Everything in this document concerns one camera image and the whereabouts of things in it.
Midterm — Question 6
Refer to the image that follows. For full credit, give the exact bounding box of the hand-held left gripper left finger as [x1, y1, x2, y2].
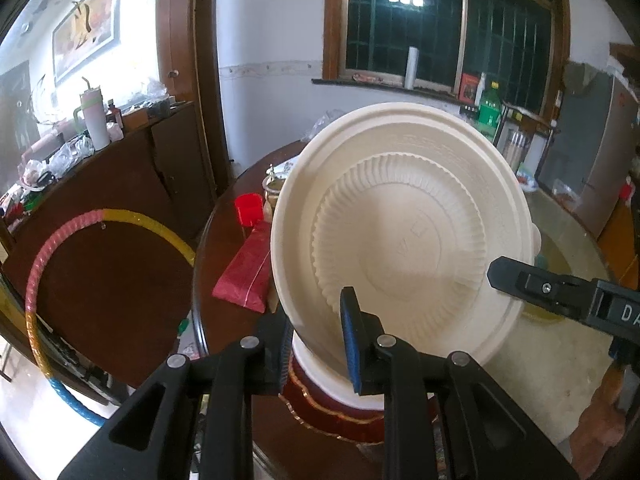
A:
[57, 312, 293, 480]

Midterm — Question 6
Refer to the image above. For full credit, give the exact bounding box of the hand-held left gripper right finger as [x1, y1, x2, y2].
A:
[340, 286, 581, 480]

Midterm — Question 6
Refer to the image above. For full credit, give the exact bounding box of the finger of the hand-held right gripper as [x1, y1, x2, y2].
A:
[487, 256, 598, 322]

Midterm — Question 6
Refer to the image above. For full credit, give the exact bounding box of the large white foam bowl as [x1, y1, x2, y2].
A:
[291, 332, 351, 386]

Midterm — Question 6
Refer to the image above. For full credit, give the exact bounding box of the small red scalloped plate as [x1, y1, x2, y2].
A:
[287, 355, 388, 423]

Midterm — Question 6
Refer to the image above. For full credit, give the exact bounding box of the small white foam bowl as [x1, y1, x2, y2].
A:
[312, 370, 386, 408]

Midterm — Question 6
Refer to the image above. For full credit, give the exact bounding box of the large red scalloped plate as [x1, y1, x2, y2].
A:
[276, 390, 443, 445]

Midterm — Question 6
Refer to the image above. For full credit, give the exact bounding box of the large white disposable plate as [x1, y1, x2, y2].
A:
[270, 102, 542, 377]

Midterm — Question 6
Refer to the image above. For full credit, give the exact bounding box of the dark red package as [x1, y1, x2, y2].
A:
[211, 220, 275, 313]

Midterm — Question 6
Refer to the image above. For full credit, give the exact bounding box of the stainless steel thermos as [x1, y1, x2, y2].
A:
[502, 130, 528, 168]

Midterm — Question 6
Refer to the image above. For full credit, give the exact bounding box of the grey refrigerator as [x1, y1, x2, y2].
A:
[537, 62, 640, 238]

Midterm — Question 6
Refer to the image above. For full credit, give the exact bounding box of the red plastic cup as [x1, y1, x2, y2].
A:
[235, 194, 264, 228]

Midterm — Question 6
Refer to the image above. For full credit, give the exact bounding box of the plastic cup of tea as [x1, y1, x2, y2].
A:
[262, 164, 290, 223]

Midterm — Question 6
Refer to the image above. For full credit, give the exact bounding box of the green plastic bottle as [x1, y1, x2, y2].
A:
[478, 81, 502, 141]

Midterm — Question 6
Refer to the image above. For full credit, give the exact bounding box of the clear plastic bag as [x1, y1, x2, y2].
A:
[302, 109, 351, 153]

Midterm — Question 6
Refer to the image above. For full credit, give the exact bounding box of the dark wooden sideboard cabinet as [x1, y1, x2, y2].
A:
[0, 101, 217, 406]

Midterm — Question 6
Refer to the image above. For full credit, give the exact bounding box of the wooden shelf cabinet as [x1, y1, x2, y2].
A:
[607, 42, 640, 81]

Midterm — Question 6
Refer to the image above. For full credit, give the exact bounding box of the multicolour hula hoop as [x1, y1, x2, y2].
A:
[25, 207, 197, 428]

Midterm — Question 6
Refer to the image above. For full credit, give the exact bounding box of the dark barred window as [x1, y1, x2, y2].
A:
[324, 0, 572, 107]

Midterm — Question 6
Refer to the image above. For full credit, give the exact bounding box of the framed painting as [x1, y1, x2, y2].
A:
[51, 0, 125, 86]

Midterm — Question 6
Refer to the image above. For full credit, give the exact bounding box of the white tumbler with green handle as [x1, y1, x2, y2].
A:
[75, 77, 111, 152]

